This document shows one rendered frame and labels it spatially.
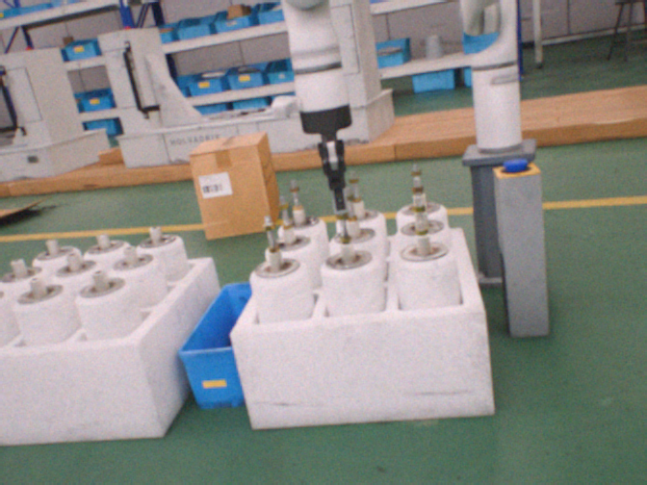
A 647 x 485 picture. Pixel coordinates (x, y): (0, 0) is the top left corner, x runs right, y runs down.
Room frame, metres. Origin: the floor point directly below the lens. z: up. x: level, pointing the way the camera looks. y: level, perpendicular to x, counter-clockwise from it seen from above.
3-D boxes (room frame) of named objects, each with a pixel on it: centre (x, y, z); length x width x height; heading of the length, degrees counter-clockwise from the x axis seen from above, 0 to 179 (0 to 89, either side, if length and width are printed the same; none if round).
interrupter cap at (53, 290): (1.00, 0.49, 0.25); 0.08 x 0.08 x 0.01
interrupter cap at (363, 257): (0.90, -0.04, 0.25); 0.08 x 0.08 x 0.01
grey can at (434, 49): (5.56, -1.28, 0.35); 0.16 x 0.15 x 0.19; 67
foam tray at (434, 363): (1.02, -0.06, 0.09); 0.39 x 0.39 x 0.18; 79
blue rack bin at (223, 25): (6.31, 0.37, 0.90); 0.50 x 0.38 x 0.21; 158
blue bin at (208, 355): (1.09, 0.20, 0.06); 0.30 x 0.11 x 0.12; 169
